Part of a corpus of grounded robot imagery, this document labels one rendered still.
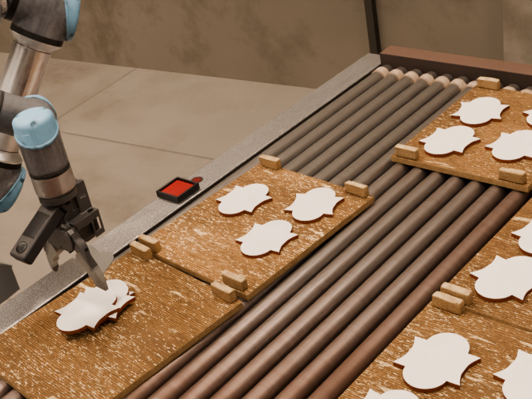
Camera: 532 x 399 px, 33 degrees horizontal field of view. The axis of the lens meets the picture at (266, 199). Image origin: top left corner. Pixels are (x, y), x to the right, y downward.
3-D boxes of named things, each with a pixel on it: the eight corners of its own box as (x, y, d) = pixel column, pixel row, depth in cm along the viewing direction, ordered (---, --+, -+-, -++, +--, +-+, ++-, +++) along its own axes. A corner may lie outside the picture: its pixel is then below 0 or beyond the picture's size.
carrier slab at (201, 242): (137, 251, 202) (135, 245, 201) (262, 166, 225) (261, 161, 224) (248, 301, 179) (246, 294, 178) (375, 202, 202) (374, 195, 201)
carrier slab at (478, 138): (391, 161, 216) (389, 145, 214) (476, 89, 241) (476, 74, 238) (528, 193, 194) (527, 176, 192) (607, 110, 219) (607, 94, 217)
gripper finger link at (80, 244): (101, 262, 168) (72, 224, 167) (95, 267, 167) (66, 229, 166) (91, 269, 171) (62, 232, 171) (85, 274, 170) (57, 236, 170)
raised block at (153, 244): (138, 246, 200) (135, 236, 199) (145, 242, 201) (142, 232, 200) (156, 254, 196) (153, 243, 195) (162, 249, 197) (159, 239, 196)
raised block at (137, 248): (131, 253, 198) (127, 243, 197) (137, 249, 199) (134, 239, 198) (147, 262, 194) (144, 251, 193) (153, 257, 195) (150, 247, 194)
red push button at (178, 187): (161, 195, 222) (160, 191, 221) (178, 184, 226) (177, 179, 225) (178, 201, 218) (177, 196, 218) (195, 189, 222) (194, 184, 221)
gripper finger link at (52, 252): (74, 258, 183) (81, 233, 176) (51, 275, 179) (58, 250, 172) (62, 248, 184) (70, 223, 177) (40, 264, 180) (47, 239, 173)
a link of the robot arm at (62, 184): (47, 184, 160) (18, 175, 165) (55, 205, 162) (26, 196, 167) (78, 163, 164) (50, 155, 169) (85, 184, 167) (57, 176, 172)
